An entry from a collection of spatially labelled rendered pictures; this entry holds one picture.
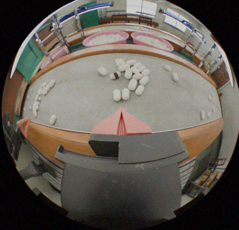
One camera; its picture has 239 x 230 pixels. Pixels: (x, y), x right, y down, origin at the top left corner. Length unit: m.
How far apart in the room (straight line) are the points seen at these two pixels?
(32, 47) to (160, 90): 1.10
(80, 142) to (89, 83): 0.17
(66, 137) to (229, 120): 4.59
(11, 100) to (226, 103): 5.35
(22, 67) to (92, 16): 2.51
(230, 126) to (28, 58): 5.37
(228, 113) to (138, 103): 4.41
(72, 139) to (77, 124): 0.05
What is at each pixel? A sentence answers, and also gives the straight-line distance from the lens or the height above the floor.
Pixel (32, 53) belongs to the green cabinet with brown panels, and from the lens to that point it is 1.01.
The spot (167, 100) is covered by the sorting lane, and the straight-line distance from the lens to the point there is 0.25.
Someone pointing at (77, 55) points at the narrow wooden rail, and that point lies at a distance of 0.39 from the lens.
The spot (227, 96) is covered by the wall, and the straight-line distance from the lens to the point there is 4.54.
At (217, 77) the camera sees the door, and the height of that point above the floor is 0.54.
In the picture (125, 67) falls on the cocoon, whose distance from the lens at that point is 0.25.
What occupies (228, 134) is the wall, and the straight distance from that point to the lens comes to 4.51.
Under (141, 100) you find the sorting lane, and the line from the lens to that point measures 0.22.
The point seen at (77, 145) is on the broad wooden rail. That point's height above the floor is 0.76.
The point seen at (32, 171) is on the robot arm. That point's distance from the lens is 0.54.
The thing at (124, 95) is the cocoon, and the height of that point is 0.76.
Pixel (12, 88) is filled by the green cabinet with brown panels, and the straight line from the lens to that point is 0.86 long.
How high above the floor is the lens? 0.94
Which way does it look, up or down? 76 degrees down
